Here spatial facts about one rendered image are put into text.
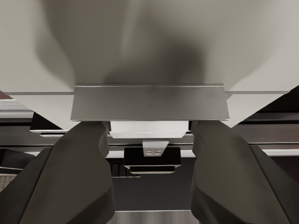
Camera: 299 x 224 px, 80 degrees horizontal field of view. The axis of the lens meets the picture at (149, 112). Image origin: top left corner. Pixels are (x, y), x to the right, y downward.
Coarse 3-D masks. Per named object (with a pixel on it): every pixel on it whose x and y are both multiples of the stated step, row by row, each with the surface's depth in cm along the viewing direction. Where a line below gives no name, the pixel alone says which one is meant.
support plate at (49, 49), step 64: (0, 0) 6; (64, 0) 6; (128, 0) 6; (192, 0) 6; (256, 0) 6; (0, 64) 8; (64, 64) 9; (128, 64) 9; (192, 64) 9; (256, 64) 9; (64, 128) 19
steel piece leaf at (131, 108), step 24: (96, 96) 10; (120, 96) 10; (144, 96) 10; (168, 96) 10; (192, 96) 10; (216, 96) 10; (72, 120) 9; (96, 120) 9; (120, 120) 10; (144, 120) 10; (168, 120) 10; (192, 120) 10; (216, 120) 10
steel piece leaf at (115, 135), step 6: (114, 132) 20; (120, 132) 20; (126, 132) 20; (132, 132) 20; (138, 132) 20; (144, 132) 20; (150, 132) 20; (156, 132) 20; (162, 132) 20; (168, 132) 20; (174, 132) 20; (180, 132) 20
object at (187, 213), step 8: (120, 216) 18; (128, 216) 18; (136, 216) 18; (144, 216) 18; (152, 216) 18; (160, 216) 18; (168, 216) 18; (176, 216) 18; (184, 216) 18; (192, 216) 18
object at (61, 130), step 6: (36, 114) 20; (36, 120) 20; (42, 120) 20; (48, 120) 20; (36, 126) 20; (42, 126) 20; (48, 126) 20; (54, 126) 20; (36, 132) 20; (42, 132) 21; (48, 132) 21; (54, 132) 21; (60, 132) 22; (186, 132) 22
